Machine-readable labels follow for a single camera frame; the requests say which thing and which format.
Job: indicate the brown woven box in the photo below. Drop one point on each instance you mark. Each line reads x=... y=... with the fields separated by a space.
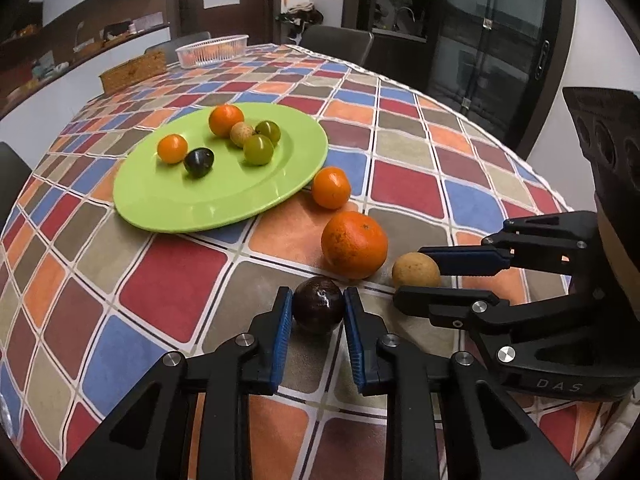
x=133 y=71

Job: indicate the dark chair far end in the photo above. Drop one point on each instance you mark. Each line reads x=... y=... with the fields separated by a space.
x=170 y=47

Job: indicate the large orange on table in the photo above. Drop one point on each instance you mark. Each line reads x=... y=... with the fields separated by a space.
x=354 y=245

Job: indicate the green plate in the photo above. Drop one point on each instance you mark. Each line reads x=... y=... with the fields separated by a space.
x=162 y=198

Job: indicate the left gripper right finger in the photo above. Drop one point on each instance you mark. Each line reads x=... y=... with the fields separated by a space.
x=453 y=401

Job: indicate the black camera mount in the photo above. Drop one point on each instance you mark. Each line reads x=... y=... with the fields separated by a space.
x=607 y=125

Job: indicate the checkered tablecloth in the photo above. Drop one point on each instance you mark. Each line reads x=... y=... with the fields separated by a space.
x=89 y=303

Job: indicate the dark chair left near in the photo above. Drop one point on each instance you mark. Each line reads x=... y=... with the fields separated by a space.
x=14 y=173

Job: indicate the green round fruit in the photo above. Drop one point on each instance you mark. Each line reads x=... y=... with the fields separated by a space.
x=258 y=150

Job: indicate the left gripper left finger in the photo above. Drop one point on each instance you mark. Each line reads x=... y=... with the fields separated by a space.
x=148 y=434

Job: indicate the dark chair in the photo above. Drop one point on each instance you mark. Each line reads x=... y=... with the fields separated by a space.
x=14 y=173
x=351 y=45

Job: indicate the small orange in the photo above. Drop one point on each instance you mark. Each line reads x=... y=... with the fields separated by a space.
x=331 y=188
x=172 y=149

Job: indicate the dark chair right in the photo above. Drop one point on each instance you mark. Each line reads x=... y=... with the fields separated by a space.
x=351 y=45

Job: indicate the white fruit basket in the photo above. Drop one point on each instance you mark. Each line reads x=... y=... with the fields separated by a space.
x=209 y=51

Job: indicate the tan round fruit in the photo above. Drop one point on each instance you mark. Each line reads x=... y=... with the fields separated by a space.
x=240 y=133

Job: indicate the dark purple plum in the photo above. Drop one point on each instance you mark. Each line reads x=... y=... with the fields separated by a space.
x=199 y=162

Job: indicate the dark wooden door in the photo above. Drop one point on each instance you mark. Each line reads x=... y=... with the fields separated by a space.
x=220 y=0

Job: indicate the orange tangerine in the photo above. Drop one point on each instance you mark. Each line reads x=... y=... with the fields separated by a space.
x=222 y=118

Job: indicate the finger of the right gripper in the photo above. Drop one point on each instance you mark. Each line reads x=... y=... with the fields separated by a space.
x=450 y=302
x=564 y=244

